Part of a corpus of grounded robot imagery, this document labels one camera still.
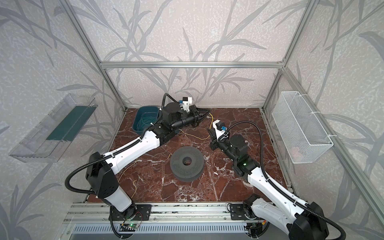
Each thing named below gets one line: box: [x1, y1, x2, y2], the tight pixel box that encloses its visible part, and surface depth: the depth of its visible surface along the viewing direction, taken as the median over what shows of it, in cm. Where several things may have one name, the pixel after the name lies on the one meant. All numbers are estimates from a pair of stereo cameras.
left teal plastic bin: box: [132, 106, 160, 136], surface depth 115 cm
